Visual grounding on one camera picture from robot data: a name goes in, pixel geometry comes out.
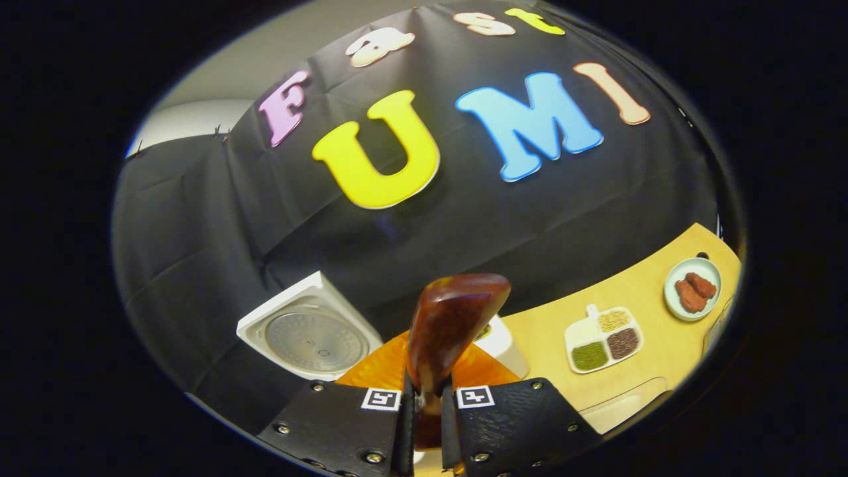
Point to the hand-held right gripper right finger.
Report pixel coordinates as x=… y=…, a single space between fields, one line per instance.
x=523 y=424

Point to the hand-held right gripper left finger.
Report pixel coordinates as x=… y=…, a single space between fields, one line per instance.
x=344 y=424

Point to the white rice cooker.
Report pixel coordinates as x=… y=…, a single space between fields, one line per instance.
x=311 y=341

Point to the white rice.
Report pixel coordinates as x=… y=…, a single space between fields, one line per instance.
x=613 y=412

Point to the brown wooden spoon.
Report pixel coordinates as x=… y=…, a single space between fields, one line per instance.
x=450 y=324

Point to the cream toaster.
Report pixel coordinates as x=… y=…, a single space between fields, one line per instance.
x=507 y=348

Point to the white divided bean plate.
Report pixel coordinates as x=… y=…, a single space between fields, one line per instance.
x=583 y=331

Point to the clear glass dish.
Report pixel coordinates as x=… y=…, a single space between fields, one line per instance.
x=636 y=387

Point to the red meat piece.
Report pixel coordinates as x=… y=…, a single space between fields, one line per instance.
x=702 y=285
x=690 y=297

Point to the pale green round plate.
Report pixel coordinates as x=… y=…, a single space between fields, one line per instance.
x=676 y=268

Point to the black backdrop cloth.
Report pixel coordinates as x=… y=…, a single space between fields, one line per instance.
x=265 y=218

